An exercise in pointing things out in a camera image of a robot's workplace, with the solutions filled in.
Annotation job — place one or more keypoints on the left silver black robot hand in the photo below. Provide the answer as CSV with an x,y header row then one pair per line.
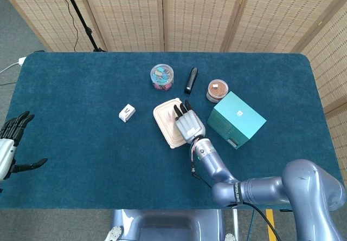
x,y
6,151

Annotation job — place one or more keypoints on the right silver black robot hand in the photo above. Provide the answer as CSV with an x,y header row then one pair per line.
x,y
189,127

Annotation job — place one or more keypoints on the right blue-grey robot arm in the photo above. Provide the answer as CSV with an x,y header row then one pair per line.
x,y
311,187

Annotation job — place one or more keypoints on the cream plastic food container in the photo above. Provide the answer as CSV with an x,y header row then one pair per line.
x,y
165,124

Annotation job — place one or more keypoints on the clear jar of rubber bands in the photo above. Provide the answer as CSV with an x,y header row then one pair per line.
x,y
217,89

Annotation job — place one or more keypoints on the teal cardboard product box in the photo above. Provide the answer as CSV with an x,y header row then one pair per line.
x,y
238,119

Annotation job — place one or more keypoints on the clear jar of binder clips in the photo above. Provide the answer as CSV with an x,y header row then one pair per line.
x,y
162,77

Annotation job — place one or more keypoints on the small white cardboard box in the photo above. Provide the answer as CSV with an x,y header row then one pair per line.
x,y
127,113

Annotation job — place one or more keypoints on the blue carpet table cover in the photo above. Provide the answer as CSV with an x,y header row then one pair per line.
x,y
81,149

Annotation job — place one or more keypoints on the blue-grey robot torso base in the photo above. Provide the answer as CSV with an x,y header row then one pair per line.
x,y
165,224

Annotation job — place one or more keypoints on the black tripod stand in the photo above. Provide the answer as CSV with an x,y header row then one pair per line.
x,y
81,16

